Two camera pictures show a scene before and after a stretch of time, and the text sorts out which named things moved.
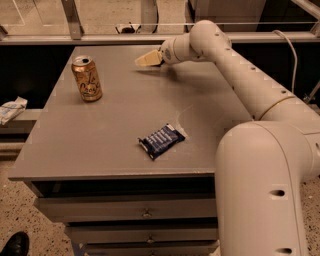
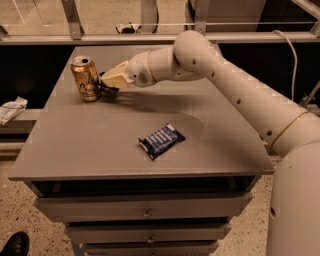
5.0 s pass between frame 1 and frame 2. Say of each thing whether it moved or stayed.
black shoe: stayed
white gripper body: moved
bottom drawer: stayed
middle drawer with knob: stayed
